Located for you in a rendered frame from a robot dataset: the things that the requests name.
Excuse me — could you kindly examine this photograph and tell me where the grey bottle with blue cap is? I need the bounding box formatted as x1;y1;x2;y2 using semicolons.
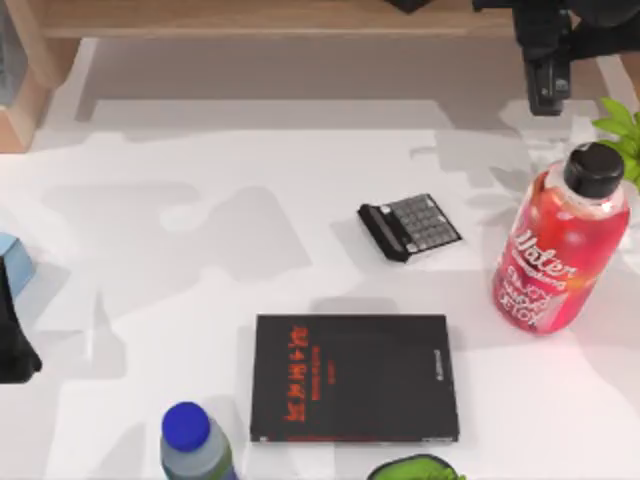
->
159;401;242;480

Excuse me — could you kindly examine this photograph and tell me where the red bottle with black cap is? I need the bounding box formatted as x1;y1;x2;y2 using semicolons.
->
491;141;632;337

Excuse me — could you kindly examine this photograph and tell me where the green leafy plant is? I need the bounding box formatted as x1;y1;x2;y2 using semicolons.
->
591;97;640;194

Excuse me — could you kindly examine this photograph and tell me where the black calculator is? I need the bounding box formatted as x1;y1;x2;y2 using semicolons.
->
356;192;464;265

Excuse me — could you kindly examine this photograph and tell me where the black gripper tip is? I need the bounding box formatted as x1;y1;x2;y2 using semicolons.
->
0;255;44;385

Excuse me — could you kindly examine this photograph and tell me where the wooden shelf unit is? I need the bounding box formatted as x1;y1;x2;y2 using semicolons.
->
0;0;640;154

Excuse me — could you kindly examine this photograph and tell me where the light blue box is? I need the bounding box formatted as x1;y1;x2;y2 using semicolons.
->
0;232;37;302

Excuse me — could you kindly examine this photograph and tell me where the small black object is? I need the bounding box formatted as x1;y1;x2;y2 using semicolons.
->
386;0;429;15

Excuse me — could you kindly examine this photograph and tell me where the green object with black rim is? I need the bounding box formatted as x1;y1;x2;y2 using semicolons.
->
365;453;469;480

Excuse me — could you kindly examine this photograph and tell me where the black book with red lettering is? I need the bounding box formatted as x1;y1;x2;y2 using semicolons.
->
249;313;462;445

